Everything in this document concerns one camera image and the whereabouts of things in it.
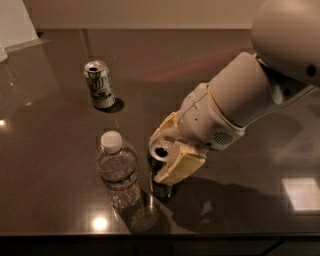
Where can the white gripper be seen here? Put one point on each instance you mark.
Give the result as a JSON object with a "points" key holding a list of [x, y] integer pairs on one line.
{"points": [[204, 120]]}

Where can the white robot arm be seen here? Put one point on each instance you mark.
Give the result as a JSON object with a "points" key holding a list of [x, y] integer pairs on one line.
{"points": [[284, 67]]}

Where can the clear plastic water bottle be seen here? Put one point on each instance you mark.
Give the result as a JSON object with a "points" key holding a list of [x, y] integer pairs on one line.
{"points": [[117, 165]]}

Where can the white green soda can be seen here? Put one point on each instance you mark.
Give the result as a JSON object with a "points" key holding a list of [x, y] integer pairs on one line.
{"points": [[98, 79]]}

